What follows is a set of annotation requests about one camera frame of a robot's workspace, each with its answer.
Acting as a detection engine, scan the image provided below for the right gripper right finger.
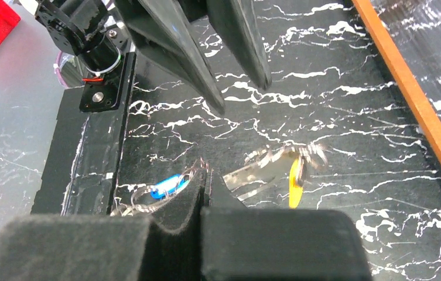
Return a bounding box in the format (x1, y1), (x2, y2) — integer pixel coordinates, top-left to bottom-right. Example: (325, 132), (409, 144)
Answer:
(200, 169), (372, 280)

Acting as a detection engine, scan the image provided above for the blue key tag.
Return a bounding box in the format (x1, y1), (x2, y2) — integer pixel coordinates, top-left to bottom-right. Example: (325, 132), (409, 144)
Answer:
(150, 174), (189, 200)

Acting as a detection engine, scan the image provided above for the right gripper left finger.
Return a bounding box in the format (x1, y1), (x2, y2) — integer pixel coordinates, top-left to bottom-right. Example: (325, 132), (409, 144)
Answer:
(0, 169), (207, 280)

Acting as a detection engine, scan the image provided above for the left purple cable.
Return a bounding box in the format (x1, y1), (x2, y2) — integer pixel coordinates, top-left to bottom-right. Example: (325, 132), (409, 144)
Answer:
(53, 50), (85, 89)

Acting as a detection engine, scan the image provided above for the yellow key tag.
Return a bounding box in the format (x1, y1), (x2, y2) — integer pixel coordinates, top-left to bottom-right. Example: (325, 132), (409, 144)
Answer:
(289, 157), (306, 209)

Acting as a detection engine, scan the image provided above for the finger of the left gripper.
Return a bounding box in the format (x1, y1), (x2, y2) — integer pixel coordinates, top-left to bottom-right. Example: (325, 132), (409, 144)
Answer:
(206, 0), (272, 90)
(114, 1), (225, 114)

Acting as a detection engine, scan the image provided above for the silver keyring holder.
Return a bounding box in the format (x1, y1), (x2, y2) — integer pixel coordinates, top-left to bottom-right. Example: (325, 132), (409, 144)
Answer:
(110, 143), (328, 217)

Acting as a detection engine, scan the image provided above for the orange wooden shelf rack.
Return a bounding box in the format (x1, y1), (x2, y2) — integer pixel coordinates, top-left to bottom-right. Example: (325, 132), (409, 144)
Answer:
(353, 0), (441, 164)

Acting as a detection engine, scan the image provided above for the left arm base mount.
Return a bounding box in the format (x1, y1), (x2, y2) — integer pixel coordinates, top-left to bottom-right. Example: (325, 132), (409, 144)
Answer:
(31, 1), (136, 215)

